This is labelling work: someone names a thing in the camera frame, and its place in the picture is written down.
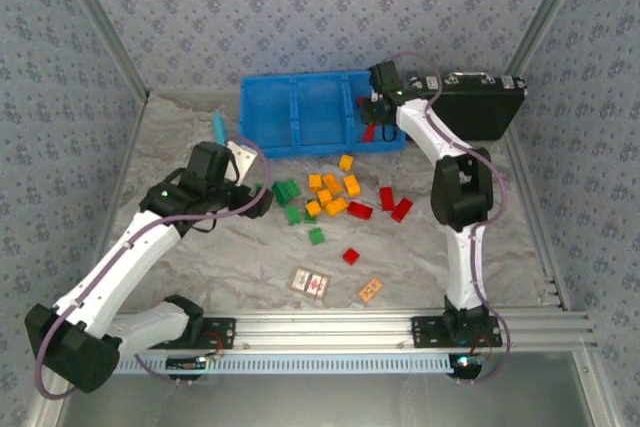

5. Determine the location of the aluminium frame post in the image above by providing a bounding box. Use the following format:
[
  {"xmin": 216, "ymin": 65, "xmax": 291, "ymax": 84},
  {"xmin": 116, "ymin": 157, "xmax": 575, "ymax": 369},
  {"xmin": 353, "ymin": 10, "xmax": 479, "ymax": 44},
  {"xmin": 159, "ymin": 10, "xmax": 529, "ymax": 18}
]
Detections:
[
  {"xmin": 504, "ymin": 0, "xmax": 599, "ymax": 78},
  {"xmin": 49, "ymin": 0, "xmax": 151, "ymax": 98}
]

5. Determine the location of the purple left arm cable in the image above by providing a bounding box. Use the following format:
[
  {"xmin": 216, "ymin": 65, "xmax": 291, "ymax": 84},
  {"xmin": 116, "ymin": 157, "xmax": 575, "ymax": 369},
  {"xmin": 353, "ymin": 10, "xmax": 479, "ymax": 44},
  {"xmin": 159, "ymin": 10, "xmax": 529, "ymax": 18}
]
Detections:
[{"xmin": 34, "ymin": 135, "xmax": 274, "ymax": 401}]

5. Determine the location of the teal pen-shaped tool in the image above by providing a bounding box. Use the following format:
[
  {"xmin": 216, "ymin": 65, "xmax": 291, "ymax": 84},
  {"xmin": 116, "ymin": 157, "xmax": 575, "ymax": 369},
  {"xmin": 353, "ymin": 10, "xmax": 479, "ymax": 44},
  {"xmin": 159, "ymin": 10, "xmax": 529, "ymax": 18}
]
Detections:
[{"xmin": 212, "ymin": 109, "xmax": 230, "ymax": 146}]

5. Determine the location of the blue three-compartment plastic bin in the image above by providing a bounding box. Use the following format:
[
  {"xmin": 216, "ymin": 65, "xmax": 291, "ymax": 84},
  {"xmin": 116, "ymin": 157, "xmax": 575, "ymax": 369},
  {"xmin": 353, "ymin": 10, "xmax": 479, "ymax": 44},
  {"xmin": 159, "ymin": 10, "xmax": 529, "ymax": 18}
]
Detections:
[{"xmin": 238, "ymin": 70, "xmax": 407, "ymax": 160}]

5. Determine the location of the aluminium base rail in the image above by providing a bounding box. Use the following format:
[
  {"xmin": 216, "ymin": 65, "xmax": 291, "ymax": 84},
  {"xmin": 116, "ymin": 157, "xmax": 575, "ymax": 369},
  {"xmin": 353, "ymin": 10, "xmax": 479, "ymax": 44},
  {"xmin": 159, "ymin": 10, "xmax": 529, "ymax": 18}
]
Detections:
[{"xmin": 114, "ymin": 310, "xmax": 599, "ymax": 353}]

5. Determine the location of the pale blue slotted cable duct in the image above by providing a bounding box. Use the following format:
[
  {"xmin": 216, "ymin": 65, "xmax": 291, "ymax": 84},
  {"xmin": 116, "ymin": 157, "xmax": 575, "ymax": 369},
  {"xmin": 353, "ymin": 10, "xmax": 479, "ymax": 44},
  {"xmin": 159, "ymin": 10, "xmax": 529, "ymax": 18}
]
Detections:
[{"xmin": 117, "ymin": 352, "xmax": 456, "ymax": 376}]

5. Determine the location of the small orange card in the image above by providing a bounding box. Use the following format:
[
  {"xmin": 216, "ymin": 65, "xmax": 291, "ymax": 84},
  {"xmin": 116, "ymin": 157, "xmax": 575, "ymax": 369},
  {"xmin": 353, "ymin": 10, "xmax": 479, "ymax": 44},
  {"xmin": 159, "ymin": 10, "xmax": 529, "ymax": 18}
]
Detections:
[{"xmin": 357, "ymin": 279, "xmax": 384, "ymax": 304}]

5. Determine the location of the aluminium side rail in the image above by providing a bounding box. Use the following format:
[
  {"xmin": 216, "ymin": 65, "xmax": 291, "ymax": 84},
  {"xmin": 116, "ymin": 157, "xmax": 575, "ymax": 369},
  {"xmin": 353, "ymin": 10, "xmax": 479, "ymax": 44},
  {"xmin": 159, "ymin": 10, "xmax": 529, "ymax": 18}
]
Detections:
[{"xmin": 502, "ymin": 139, "xmax": 571, "ymax": 311}]

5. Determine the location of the right circuit board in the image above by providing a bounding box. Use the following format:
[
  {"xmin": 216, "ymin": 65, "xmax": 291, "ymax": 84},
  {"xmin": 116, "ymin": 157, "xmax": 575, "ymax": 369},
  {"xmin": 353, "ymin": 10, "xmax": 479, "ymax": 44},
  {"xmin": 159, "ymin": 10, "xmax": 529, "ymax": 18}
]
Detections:
[{"xmin": 449, "ymin": 354, "xmax": 484, "ymax": 378}]

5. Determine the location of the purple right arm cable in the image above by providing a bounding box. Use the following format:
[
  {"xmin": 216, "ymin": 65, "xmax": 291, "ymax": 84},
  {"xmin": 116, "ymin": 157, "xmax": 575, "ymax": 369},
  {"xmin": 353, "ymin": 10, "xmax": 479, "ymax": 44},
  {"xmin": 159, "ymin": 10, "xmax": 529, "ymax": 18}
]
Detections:
[{"xmin": 392, "ymin": 50, "xmax": 512, "ymax": 387}]

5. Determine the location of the circuit board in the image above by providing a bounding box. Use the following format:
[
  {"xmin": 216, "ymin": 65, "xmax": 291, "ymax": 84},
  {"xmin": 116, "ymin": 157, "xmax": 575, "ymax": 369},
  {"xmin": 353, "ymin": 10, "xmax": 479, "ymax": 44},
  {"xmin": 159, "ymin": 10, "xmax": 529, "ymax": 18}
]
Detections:
[
  {"xmin": 167, "ymin": 355, "xmax": 209, "ymax": 373},
  {"xmin": 449, "ymin": 354, "xmax": 484, "ymax": 378}
]

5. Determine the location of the large dark green lego block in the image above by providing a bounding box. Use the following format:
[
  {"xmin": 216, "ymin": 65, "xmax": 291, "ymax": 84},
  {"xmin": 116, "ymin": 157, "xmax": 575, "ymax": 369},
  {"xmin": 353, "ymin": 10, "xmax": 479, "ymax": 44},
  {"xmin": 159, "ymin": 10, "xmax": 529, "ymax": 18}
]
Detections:
[{"xmin": 271, "ymin": 179, "xmax": 303, "ymax": 208}]

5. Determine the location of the black briefcase with metal latches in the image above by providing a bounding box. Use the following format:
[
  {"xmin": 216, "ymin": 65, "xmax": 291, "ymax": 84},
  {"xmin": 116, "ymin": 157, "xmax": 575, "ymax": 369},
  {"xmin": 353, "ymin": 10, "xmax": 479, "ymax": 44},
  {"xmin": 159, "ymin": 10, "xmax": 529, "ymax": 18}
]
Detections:
[{"xmin": 409, "ymin": 70, "xmax": 530, "ymax": 143}]

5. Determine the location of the left circuit board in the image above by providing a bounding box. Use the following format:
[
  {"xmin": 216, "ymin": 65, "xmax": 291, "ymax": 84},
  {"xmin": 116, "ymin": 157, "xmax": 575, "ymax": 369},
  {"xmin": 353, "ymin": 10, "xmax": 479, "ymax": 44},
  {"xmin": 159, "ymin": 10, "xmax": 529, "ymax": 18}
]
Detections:
[{"xmin": 167, "ymin": 355, "xmax": 209, "ymax": 373}]

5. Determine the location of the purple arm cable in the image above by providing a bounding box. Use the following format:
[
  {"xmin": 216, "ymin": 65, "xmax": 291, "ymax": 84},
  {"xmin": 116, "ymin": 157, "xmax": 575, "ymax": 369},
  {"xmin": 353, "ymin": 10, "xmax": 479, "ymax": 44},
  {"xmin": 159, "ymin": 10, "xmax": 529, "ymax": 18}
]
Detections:
[
  {"xmin": 34, "ymin": 135, "xmax": 274, "ymax": 401},
  {"xmin": 392, "ymin": 50, "xmax": 512, "ymax": 387}
]

